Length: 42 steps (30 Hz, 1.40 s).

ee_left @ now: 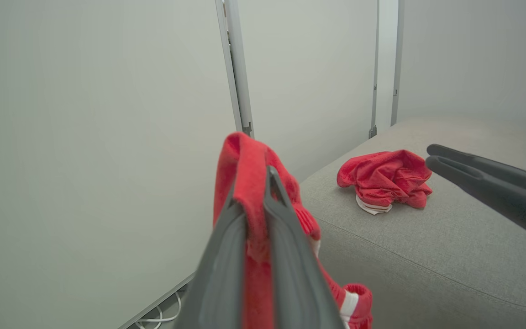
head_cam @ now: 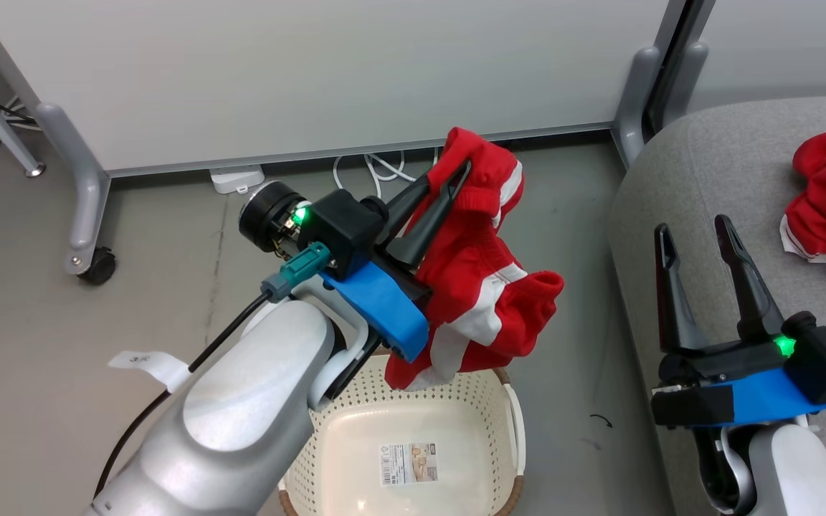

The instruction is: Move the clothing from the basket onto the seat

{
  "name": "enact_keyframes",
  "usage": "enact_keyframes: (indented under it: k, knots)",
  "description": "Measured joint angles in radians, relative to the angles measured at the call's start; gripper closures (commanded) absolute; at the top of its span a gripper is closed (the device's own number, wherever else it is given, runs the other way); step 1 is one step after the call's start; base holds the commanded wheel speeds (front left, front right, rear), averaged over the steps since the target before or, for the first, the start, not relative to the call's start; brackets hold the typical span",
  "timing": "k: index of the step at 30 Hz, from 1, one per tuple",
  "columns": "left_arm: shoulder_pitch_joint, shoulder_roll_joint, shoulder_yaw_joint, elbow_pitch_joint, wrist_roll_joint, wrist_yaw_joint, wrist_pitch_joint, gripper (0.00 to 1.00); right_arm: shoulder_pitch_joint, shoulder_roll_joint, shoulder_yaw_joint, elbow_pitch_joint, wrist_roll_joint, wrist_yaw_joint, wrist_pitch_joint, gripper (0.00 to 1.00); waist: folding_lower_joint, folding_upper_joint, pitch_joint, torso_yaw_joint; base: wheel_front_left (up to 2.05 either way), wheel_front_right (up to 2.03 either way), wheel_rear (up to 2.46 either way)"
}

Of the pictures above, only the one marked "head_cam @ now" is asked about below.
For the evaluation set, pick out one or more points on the grey partition leg with caster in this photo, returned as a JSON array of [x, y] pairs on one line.
[[79, 193]]

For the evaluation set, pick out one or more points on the red and white garment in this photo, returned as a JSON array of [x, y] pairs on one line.
[[477, 287]]

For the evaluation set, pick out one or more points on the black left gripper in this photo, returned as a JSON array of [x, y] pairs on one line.
[[406, 279]]

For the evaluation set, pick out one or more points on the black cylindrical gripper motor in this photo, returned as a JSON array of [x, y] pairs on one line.
[[269, 215]]

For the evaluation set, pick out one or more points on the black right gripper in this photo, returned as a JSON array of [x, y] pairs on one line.
[[721, 362]]

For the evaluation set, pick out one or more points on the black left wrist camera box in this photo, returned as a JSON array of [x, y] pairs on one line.
[[345, 228]]

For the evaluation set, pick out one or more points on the small black curved scrap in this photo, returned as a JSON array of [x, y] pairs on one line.
[[601, 421]]

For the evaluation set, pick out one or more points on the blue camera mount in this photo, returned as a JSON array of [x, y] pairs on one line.
[[384, 308], [771, 398]]

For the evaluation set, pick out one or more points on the blue right camera mount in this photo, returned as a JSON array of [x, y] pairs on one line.
[[771, 398]]

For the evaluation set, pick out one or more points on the narrow white partition panel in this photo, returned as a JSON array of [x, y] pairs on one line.
[[779, 43]]

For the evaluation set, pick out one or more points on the white power strip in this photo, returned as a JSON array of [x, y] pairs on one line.
[[237, 178]]

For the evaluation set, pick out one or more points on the blue left camera mount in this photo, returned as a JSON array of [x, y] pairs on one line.
[[384, 308]]

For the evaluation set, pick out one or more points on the grey fabric sofa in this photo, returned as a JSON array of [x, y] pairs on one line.
[[707, 165]]

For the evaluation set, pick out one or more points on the large white partition panel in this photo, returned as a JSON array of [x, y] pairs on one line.
[[312, 72]]

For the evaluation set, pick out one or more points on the cream perforated laundry basket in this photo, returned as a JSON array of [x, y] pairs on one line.
[[413, 416]]

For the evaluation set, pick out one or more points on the printed basket label sticker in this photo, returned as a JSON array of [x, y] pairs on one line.
[[409, 464]]

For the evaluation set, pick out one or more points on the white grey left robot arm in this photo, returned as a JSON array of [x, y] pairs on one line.
[[241, 416]]

